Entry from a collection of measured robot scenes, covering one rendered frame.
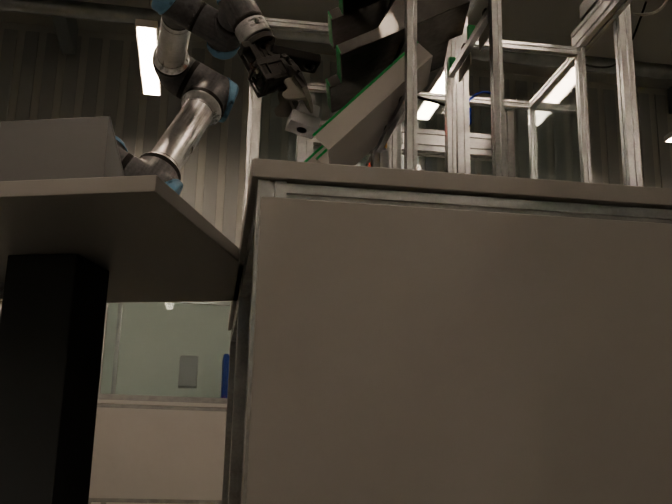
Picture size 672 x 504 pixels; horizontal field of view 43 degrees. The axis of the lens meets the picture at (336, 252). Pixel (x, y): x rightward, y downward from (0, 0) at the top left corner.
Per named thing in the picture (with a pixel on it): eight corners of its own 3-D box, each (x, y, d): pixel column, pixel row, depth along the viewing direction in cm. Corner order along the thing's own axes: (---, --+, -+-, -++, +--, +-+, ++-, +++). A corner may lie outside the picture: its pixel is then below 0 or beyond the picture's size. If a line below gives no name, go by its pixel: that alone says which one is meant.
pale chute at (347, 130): (328, 150, 161) (312, 134, 162) (330, 173, 174) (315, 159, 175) (433, 55, 166) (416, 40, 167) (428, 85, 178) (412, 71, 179)
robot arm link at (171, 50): (160, 49, 241) (170, -35, 194) (195, 69, 242) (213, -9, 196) (140, 82, 238) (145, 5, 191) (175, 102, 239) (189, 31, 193)
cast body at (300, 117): (290, 119, 180) (296, 93, 183) (284, 130, 184) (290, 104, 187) (327, 132, 182) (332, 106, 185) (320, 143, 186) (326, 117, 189)
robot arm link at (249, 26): (260, 33, 194) (269, 10, 187) (269, 49, 193) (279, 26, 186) (231, 39, 191) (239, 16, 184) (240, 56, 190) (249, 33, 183)
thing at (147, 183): (-222, 205, 150) (-219, 189, 151) (38, 303, 236) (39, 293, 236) (155, 191, 138) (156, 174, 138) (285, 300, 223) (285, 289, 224)
